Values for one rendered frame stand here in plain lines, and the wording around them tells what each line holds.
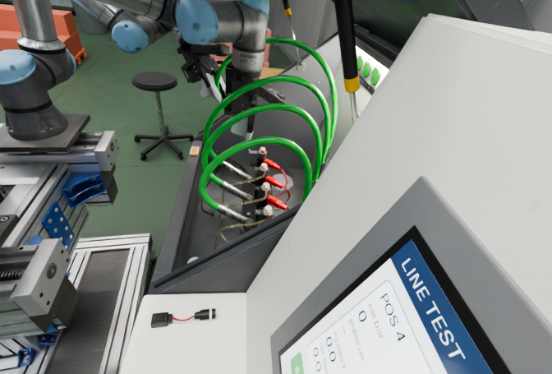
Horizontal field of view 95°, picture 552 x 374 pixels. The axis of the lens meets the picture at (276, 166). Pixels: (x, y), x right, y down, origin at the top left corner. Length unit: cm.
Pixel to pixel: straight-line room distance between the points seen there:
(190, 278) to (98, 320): 100
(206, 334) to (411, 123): 53
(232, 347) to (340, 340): 34
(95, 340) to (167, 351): 93
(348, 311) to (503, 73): 23
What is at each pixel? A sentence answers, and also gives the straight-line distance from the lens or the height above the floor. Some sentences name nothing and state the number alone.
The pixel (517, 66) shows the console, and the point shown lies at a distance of 24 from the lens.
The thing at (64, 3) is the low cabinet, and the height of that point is 24.
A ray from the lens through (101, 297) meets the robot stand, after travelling 161.
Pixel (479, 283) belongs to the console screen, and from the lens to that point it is 21.
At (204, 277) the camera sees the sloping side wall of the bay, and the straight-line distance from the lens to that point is 60.
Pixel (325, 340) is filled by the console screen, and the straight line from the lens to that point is 33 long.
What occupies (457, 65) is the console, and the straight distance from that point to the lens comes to 27.
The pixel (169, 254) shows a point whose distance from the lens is 75.
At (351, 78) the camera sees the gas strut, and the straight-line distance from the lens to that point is 35.
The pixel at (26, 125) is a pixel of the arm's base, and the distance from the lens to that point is 109.
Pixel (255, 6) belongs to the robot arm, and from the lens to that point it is 60.
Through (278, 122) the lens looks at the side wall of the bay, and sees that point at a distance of 108.
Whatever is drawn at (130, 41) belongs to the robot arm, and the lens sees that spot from 82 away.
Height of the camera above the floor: 156
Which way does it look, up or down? 37 degrees down
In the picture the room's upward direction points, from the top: 10 degrees clockwise
